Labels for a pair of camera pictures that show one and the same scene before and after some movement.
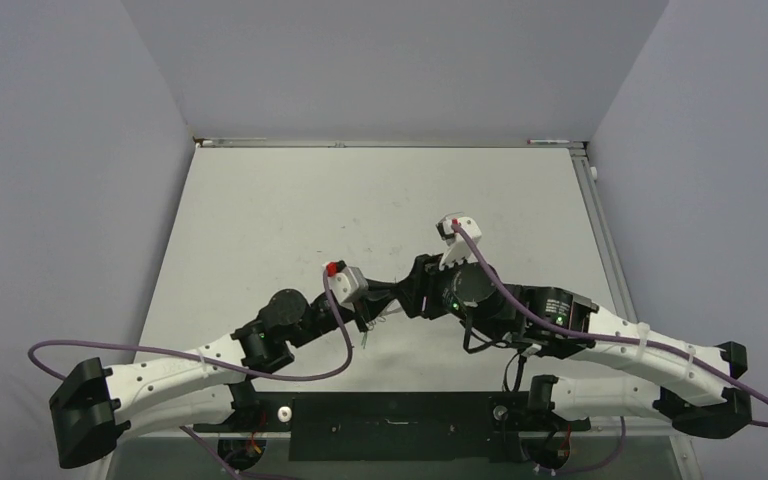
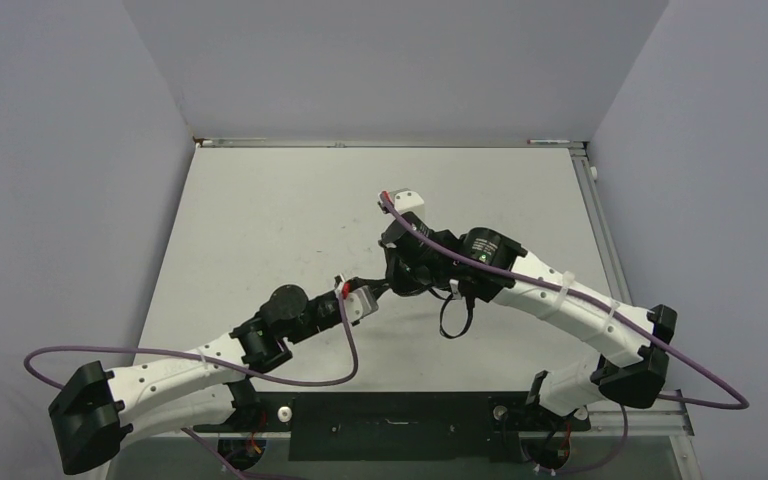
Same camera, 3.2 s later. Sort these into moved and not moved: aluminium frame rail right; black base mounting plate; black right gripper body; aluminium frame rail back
Moved: black right gripper body
Not moved: aluminium frame rail right; aluminium frame rail back; black base mounting plate
